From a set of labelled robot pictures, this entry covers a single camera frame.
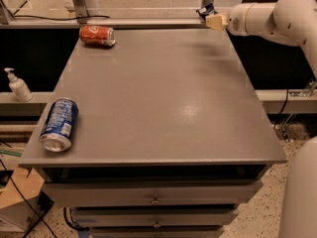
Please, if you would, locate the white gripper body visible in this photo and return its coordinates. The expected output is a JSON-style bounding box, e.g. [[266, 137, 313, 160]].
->
[[228, 3, 276, 37]]

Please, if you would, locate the blue rxbar blueberry wrapper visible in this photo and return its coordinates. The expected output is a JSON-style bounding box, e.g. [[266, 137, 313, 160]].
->
[[196, 2, 216, 19]]

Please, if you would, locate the grey drawer cabinet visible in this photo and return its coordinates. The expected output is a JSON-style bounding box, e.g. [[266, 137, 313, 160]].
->
[[21, 29, 285, 238]]

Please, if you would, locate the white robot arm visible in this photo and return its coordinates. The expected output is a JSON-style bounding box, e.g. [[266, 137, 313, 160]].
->
[[203, 0, 317, 238]]

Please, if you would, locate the cardboard box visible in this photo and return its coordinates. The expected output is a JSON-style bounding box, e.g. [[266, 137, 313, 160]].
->
[[0, 168, 53, 233]]

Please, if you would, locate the metal frame rail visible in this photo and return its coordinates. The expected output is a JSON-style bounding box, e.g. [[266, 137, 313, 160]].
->
[[0, 17, 206, 30]]

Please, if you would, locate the blue pepsi can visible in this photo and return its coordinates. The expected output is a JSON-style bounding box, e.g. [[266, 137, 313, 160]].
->
[[39, 98, 79, 153]]

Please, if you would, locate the white pump bottle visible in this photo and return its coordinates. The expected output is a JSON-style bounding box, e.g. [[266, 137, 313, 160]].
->
[[4, 67, 33, 102]]

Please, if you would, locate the black cable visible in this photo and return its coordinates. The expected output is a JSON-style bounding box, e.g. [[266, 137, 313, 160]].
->
[[13, 14, 111, 22]]

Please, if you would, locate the orange soda can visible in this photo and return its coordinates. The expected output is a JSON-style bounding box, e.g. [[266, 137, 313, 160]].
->
[[79, 25, 116, 48]]

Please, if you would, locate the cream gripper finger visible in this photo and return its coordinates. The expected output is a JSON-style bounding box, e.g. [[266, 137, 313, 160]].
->
[[205, 14, 229, 31]]

